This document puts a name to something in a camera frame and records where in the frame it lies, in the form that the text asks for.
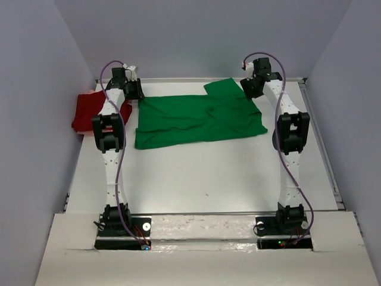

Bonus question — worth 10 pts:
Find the green t shirt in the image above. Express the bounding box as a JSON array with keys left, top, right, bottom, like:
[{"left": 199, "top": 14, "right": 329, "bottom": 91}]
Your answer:
[{"left": 135, "top": 78, "right": 268, "bottom": 150}]

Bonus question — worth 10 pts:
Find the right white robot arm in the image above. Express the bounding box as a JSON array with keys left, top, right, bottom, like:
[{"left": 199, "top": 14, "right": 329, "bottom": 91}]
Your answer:
[{"left": 240, "top": 57, "right": 310, "bottom": 237}]

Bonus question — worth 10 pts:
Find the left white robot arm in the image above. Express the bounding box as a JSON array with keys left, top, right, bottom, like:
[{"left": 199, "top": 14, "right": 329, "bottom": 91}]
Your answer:
[{"left": 92, "top": 64, "right": 144, "bottom": 237}]

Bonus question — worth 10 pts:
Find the pink folded t shirt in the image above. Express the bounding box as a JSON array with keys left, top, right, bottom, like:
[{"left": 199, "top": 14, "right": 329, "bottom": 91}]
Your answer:
[{"left": 87, "top": 89, "right": 102, "bottom": 94}]

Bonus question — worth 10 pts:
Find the red folded t shirt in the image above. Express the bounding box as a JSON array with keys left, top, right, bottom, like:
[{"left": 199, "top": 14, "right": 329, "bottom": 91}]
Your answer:
[{"left": 71, "top": 91, "right": 133, "bottom": 135}]

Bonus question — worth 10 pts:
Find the white front platform board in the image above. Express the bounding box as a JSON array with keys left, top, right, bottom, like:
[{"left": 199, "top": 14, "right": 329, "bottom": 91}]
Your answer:
[{"left": 36, "top": 212, "right": 378, "bottom": 285}]

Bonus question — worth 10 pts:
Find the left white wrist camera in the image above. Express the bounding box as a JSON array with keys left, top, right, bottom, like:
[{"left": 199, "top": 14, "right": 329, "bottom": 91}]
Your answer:
[{"left": 122, "top": 63, "right": 138, "bottom": 82}]

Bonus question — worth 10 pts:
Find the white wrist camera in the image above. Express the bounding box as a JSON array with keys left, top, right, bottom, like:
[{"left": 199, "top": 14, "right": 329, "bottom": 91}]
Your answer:
[
  {"left": 242, "top": 61, "right": 255, "bottom": 80},
  {"left": 122, "top": 63, "right": 138, "bottom": 82}
]

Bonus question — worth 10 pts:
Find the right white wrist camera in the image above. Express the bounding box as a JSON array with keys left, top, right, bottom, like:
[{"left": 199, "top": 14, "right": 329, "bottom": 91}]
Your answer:
[{"left": 242, "top": 61, "right": 255, "bottom": 80}]

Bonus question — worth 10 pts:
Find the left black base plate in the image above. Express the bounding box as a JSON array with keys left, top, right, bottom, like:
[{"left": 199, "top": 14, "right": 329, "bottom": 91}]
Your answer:
[{"left": 93, "top": 216, "right": 152, "bottom": 251}]

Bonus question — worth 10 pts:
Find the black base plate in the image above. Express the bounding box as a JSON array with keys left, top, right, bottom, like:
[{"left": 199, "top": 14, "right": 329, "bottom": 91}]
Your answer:
[
  {"left": 93, "top": 216, "right": 152, "bottom": 251},
  {"left": 253, "top": 216, "right": 313, "bottom": 250}
]

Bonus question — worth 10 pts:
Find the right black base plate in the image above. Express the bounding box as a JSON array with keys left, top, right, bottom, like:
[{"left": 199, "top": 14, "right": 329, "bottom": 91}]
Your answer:
[{"left": 253, "top": 216, "right": 313, "bottom": 250}]

